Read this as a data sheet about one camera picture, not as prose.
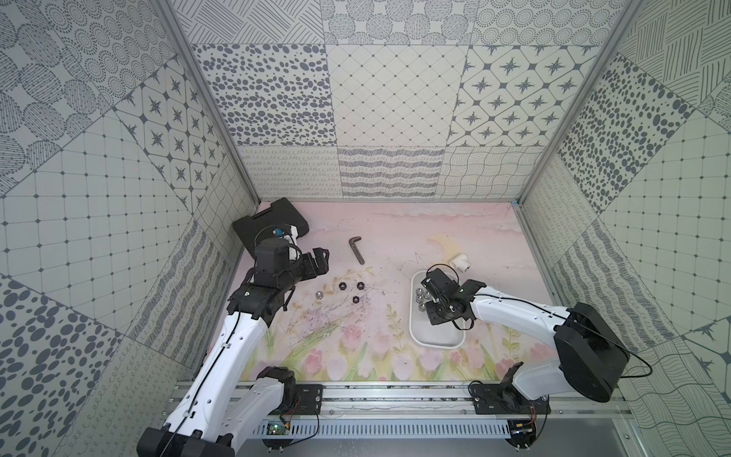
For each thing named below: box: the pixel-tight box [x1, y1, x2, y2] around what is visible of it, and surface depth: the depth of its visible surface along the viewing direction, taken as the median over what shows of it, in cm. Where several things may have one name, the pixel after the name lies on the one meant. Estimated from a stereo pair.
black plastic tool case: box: [232, 197, 310, 259], surface depth 111 cm
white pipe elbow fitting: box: [449, 253, 472, 274], surface depth 100 cm
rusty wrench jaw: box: [348, 236, 365, 265], surface depth 109 cm
